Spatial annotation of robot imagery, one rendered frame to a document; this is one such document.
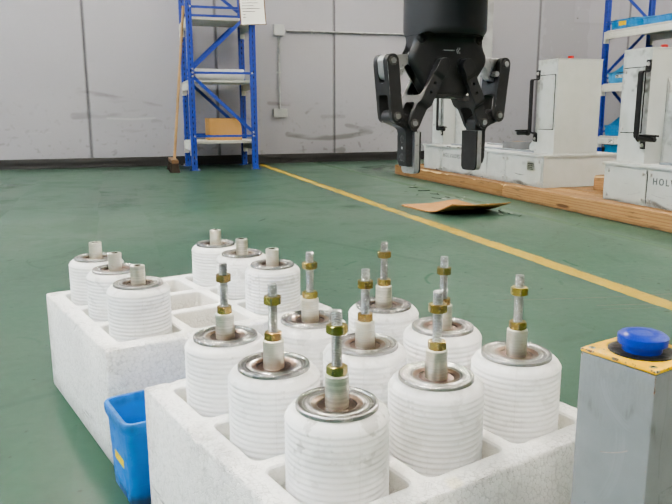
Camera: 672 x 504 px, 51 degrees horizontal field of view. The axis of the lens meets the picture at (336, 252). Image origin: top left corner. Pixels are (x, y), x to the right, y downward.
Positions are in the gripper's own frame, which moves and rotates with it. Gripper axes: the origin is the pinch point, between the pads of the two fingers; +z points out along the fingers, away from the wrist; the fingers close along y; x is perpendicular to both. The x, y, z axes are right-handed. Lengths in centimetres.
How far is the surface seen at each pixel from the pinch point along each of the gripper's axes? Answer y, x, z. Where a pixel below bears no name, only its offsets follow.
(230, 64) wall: -196, -619, -50
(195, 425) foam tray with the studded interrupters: 20.3, -15.5, 28.9
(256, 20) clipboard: -196, -545, -83
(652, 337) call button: -8.9, 17.4, 14.0
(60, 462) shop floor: 32, -50, 47
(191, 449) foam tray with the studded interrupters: 21.3, -14.2, 30.9
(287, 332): 6.7, -21.6, 22.2
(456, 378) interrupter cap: -1.4, 1.5, 21.7
